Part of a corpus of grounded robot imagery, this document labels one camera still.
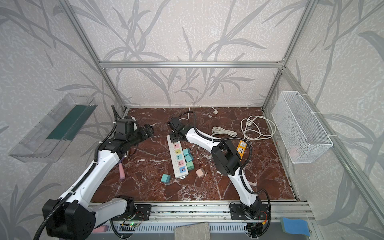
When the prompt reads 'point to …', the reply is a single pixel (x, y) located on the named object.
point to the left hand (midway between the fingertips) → (148, 130)
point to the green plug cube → (190, 166)
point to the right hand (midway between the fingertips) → (174, 134)
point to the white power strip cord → (215, 112)
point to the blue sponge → (295, 226)
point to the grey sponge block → (195, 231)
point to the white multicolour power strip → (177, 158)
